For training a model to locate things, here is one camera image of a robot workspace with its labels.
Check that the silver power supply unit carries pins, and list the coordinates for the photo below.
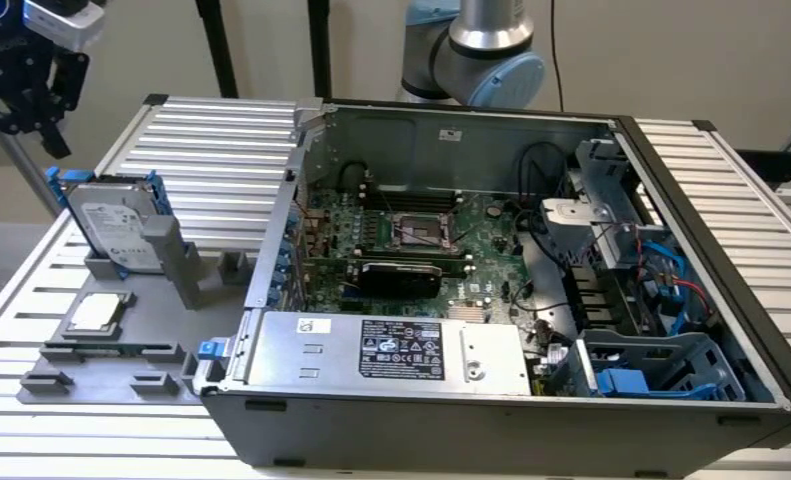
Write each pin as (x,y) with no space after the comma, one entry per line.
(289,360)

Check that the coin cell battery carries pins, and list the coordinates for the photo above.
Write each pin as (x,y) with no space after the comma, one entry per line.
(496,210)

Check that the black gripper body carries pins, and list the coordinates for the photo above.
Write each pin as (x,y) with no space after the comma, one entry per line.
(2,55)

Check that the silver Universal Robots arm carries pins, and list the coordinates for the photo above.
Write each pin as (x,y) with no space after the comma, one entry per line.
(483,30)

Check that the black open PC case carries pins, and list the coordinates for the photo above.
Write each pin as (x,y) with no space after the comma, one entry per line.
(436,430)

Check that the hard disk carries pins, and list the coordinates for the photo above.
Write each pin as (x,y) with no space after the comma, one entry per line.
(112,225)

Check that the blue case latch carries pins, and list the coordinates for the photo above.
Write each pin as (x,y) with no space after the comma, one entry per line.
(212,350)

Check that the aluminium post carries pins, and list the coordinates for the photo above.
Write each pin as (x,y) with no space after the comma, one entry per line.
(29,172)

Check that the silver chipset heat sink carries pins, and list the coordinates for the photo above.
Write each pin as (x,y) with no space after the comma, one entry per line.
(469,314)

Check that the black graphics card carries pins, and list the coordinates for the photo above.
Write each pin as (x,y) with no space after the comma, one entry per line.
(398,282)

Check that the aluminium frame with black bracket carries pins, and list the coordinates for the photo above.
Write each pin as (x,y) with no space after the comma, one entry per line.
(769,165)

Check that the black tripod leg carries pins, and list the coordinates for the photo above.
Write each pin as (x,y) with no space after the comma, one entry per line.
(320,50)
(218,50)

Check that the green RAM stick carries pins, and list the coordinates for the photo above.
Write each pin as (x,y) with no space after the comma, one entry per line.
(102,346)

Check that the blue disk carrier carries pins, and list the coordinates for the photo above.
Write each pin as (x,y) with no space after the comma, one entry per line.
(625,385)

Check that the silver metal drive cage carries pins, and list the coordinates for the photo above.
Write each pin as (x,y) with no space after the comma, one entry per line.
(599,170)

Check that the CPU socket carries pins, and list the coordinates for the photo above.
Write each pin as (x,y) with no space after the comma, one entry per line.
(422,230)

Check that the silver CPU chip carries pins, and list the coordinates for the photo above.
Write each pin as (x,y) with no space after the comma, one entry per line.
(98,312)

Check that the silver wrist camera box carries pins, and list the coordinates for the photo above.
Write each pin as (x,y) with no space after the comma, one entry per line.
(62,25)

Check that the blue drive bay cage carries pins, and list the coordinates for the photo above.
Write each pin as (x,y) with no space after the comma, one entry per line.
(696,360)

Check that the grey parts rack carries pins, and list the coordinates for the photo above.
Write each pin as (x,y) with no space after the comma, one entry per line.
(156,325)

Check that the black RAM slot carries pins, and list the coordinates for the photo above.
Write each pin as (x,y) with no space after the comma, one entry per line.
(409,251)
(409,257)

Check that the green motherboard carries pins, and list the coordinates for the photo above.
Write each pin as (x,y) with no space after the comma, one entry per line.
(496,265)

